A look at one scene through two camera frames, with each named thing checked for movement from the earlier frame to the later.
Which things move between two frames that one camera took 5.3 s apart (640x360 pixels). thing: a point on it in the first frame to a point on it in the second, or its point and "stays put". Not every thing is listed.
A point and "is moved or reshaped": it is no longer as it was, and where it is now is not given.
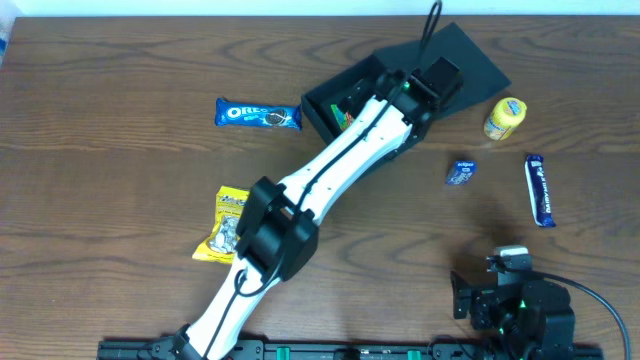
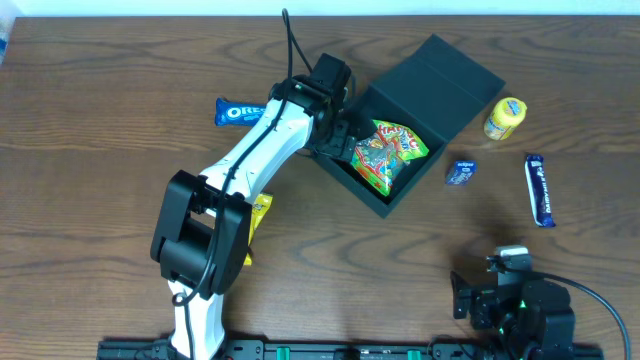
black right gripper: (463, 295) stays put
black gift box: (477, 72) is moved or reshaped
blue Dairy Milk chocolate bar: (536, 175) stays put
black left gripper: (361, 91) to (342, 142)
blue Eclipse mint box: (461, 173) stays put
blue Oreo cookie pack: (277, 116) stays put
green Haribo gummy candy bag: (344, 120) is moved or reshaped
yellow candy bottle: (507, 115) stays put
